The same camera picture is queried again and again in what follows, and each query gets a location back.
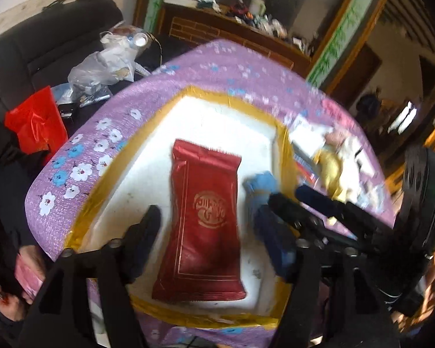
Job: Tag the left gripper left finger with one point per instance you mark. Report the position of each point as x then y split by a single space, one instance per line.
139 241

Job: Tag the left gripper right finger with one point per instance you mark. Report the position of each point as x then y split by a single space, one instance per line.
279 242

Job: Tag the blue cloth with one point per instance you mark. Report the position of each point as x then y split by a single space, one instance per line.
258 189

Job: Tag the red foil snack packet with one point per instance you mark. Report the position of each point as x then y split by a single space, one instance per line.
202 258

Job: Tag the yellow towel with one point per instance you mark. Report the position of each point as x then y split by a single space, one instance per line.
331 174

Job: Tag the person left hand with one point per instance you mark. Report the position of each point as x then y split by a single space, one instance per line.
12 305

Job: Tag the yellow taped foam box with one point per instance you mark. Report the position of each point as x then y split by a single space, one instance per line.
139 176

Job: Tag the red plastic bag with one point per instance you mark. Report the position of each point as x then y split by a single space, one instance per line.
38 124

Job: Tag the purple floral tablecloth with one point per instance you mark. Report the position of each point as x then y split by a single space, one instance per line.
60 190

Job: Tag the clear plastic bag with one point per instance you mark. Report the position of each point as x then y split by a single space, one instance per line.
116 62

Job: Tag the black sofa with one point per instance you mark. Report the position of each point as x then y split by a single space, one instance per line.
41 50

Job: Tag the wooden cabinet with mirror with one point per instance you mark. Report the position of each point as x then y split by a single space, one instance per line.
318 39

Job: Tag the white jug on cabinet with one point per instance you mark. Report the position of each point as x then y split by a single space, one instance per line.
257 7

